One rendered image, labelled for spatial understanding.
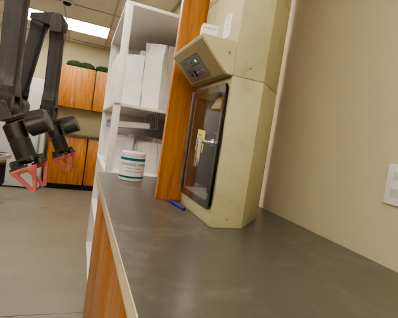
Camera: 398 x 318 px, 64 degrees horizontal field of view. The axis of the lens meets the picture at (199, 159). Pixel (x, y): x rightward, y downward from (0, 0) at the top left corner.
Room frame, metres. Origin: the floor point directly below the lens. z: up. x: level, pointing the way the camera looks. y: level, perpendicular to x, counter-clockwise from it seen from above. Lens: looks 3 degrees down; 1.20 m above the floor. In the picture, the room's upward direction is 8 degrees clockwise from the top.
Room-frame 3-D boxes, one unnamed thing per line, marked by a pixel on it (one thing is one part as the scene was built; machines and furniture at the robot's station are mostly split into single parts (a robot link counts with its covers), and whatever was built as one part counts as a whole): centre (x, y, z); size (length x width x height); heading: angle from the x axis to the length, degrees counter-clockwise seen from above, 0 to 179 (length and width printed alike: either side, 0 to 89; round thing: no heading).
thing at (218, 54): (1.09, 0.05, 1.46); 0.32 x 0.12 x 0.10; 21
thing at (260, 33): (1.16, -0.12, 1.33); 0.32 x 0.25 x 0.77; 21
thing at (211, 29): (1.05, 0.03, 1.54); 0.05 x 0.05 x 0.06; 9
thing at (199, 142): (1.00, -0.01, 1.17); 0.05 x 0.03 x 0.10; 110
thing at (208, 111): (1.11, 0.00, 1.19); 0.30 x 0.01 x 0.40; 20
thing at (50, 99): (1.33, 0.66, 1.40); 0.11 x 0.06 x 0.43; 11
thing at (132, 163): (1.68, 0.35, 1.02); 0.13 x 0.13 x 0.15
